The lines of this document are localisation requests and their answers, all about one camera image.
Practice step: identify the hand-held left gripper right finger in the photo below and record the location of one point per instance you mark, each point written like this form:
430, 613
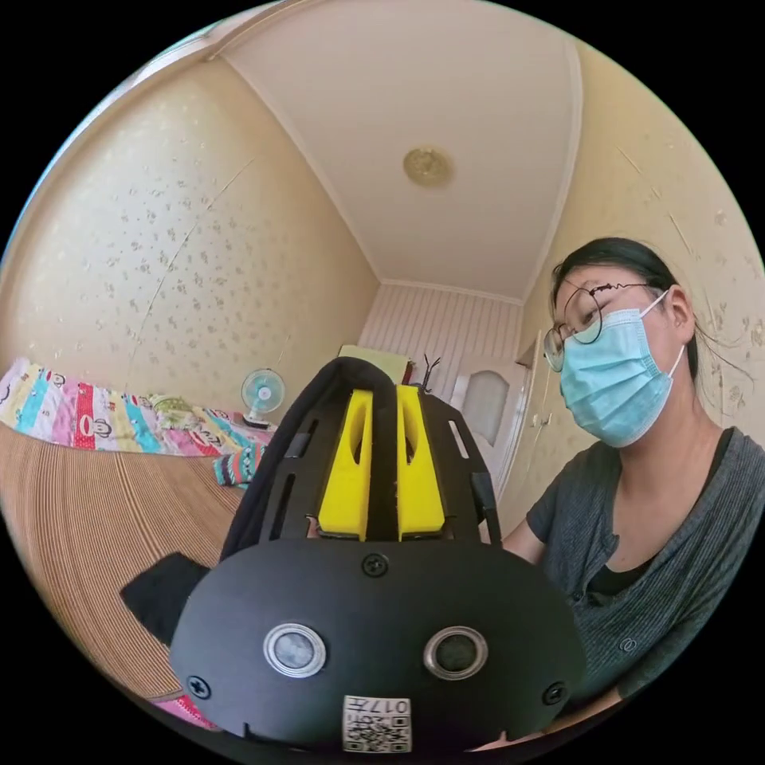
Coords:
418, 484

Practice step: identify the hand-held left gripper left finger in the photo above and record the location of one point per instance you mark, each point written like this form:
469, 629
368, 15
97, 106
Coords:
345, 478

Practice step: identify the black long pants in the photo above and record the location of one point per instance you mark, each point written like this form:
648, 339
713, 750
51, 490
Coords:
258, 496

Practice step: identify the white door with glass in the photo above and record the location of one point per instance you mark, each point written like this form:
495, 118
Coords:
485, 409

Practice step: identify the small white table fan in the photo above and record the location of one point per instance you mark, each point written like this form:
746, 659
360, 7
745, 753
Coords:
262, 395

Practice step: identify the person's body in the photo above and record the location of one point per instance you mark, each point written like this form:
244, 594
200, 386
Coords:
651, 538

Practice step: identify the round ceiling lamp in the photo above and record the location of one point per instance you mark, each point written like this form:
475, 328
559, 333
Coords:
427, 168

